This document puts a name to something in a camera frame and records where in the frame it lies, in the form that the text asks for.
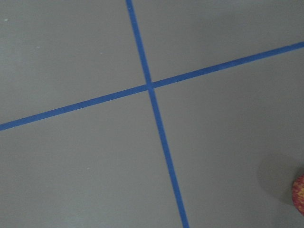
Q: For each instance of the carried red yellow apple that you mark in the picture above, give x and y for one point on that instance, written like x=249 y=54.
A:
x=298 y=194

